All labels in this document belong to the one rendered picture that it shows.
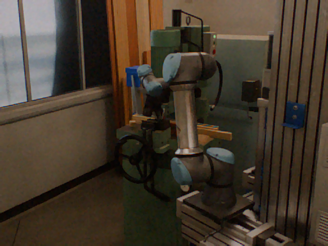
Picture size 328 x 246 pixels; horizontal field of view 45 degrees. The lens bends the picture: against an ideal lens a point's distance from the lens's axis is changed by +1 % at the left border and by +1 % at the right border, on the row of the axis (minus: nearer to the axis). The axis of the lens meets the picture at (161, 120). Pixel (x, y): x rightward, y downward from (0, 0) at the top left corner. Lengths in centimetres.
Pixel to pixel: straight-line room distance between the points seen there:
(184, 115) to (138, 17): 257
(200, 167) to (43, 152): 210
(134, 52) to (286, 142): 264
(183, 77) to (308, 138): 53
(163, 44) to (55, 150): 167
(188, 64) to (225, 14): 313
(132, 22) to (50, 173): 165
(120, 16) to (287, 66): 248
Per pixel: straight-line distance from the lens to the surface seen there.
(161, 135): 221
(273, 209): 177
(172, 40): 230
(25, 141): 336
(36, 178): 351
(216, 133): 231
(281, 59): 159
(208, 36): 255
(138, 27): 407
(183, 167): 158
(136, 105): 326
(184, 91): 158
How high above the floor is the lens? 162
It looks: 16 degrees down
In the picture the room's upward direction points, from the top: straight up
